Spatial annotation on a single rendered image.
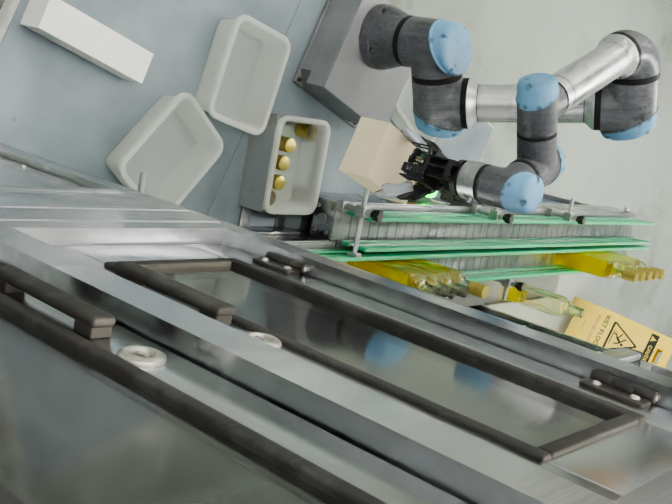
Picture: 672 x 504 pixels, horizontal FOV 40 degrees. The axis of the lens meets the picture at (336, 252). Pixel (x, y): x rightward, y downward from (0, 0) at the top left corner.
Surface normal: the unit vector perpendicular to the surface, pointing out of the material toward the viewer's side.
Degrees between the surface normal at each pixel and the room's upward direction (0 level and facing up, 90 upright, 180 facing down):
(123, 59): 0
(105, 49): 0
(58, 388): 90
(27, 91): 0
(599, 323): 77
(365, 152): 90
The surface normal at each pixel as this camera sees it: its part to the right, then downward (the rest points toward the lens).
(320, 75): -0.55, -0.30
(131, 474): 0.18, -0.97
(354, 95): 0.74, 0.26
